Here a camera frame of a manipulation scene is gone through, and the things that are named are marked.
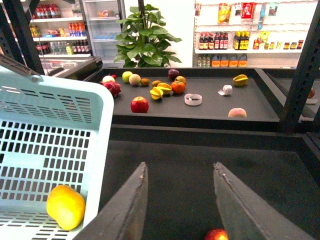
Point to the white round fruit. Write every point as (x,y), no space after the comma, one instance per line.
(108,78)

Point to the black shelf post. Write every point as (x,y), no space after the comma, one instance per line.
(16,41)

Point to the pale peach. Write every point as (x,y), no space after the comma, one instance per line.
(237,113)

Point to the red apple on table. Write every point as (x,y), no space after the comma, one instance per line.
(216,234)

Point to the front yellow starfruit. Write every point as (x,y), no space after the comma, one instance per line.
(156,93)

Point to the green apple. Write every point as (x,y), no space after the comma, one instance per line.
(126,75)

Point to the large red apple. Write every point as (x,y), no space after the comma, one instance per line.
(139,105)

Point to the pale round melon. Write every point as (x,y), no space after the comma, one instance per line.
(134,79)

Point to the dark purple fruit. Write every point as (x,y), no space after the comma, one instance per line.
(173,73)

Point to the yellow starfruit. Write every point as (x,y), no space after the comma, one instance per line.
(166,88)
(240,80)
(156,93)

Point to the brown kiwi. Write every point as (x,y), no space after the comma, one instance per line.
(145,82)
(155,83)

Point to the orange persimmon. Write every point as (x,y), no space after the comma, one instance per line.
(178,87)

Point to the green potted plant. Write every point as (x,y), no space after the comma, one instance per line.
(143,41)

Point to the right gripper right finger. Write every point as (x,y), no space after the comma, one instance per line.
(247,216)

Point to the yellow mango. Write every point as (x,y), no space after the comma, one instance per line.
(66,206)

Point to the rear yellow starfruit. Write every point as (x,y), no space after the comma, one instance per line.
(166,88)

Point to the black display tray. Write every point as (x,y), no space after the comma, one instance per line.
(200,105)

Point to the light blue plastic basket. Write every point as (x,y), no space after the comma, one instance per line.
(53,131)

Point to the glass top freezer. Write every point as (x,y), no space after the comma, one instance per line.
(74,68)

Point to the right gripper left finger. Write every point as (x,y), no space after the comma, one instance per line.
(123,217)

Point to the right yellow starfruit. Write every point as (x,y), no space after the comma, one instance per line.
(240,80)

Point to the pink dragon fruit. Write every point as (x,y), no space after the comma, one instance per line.
(113,87)

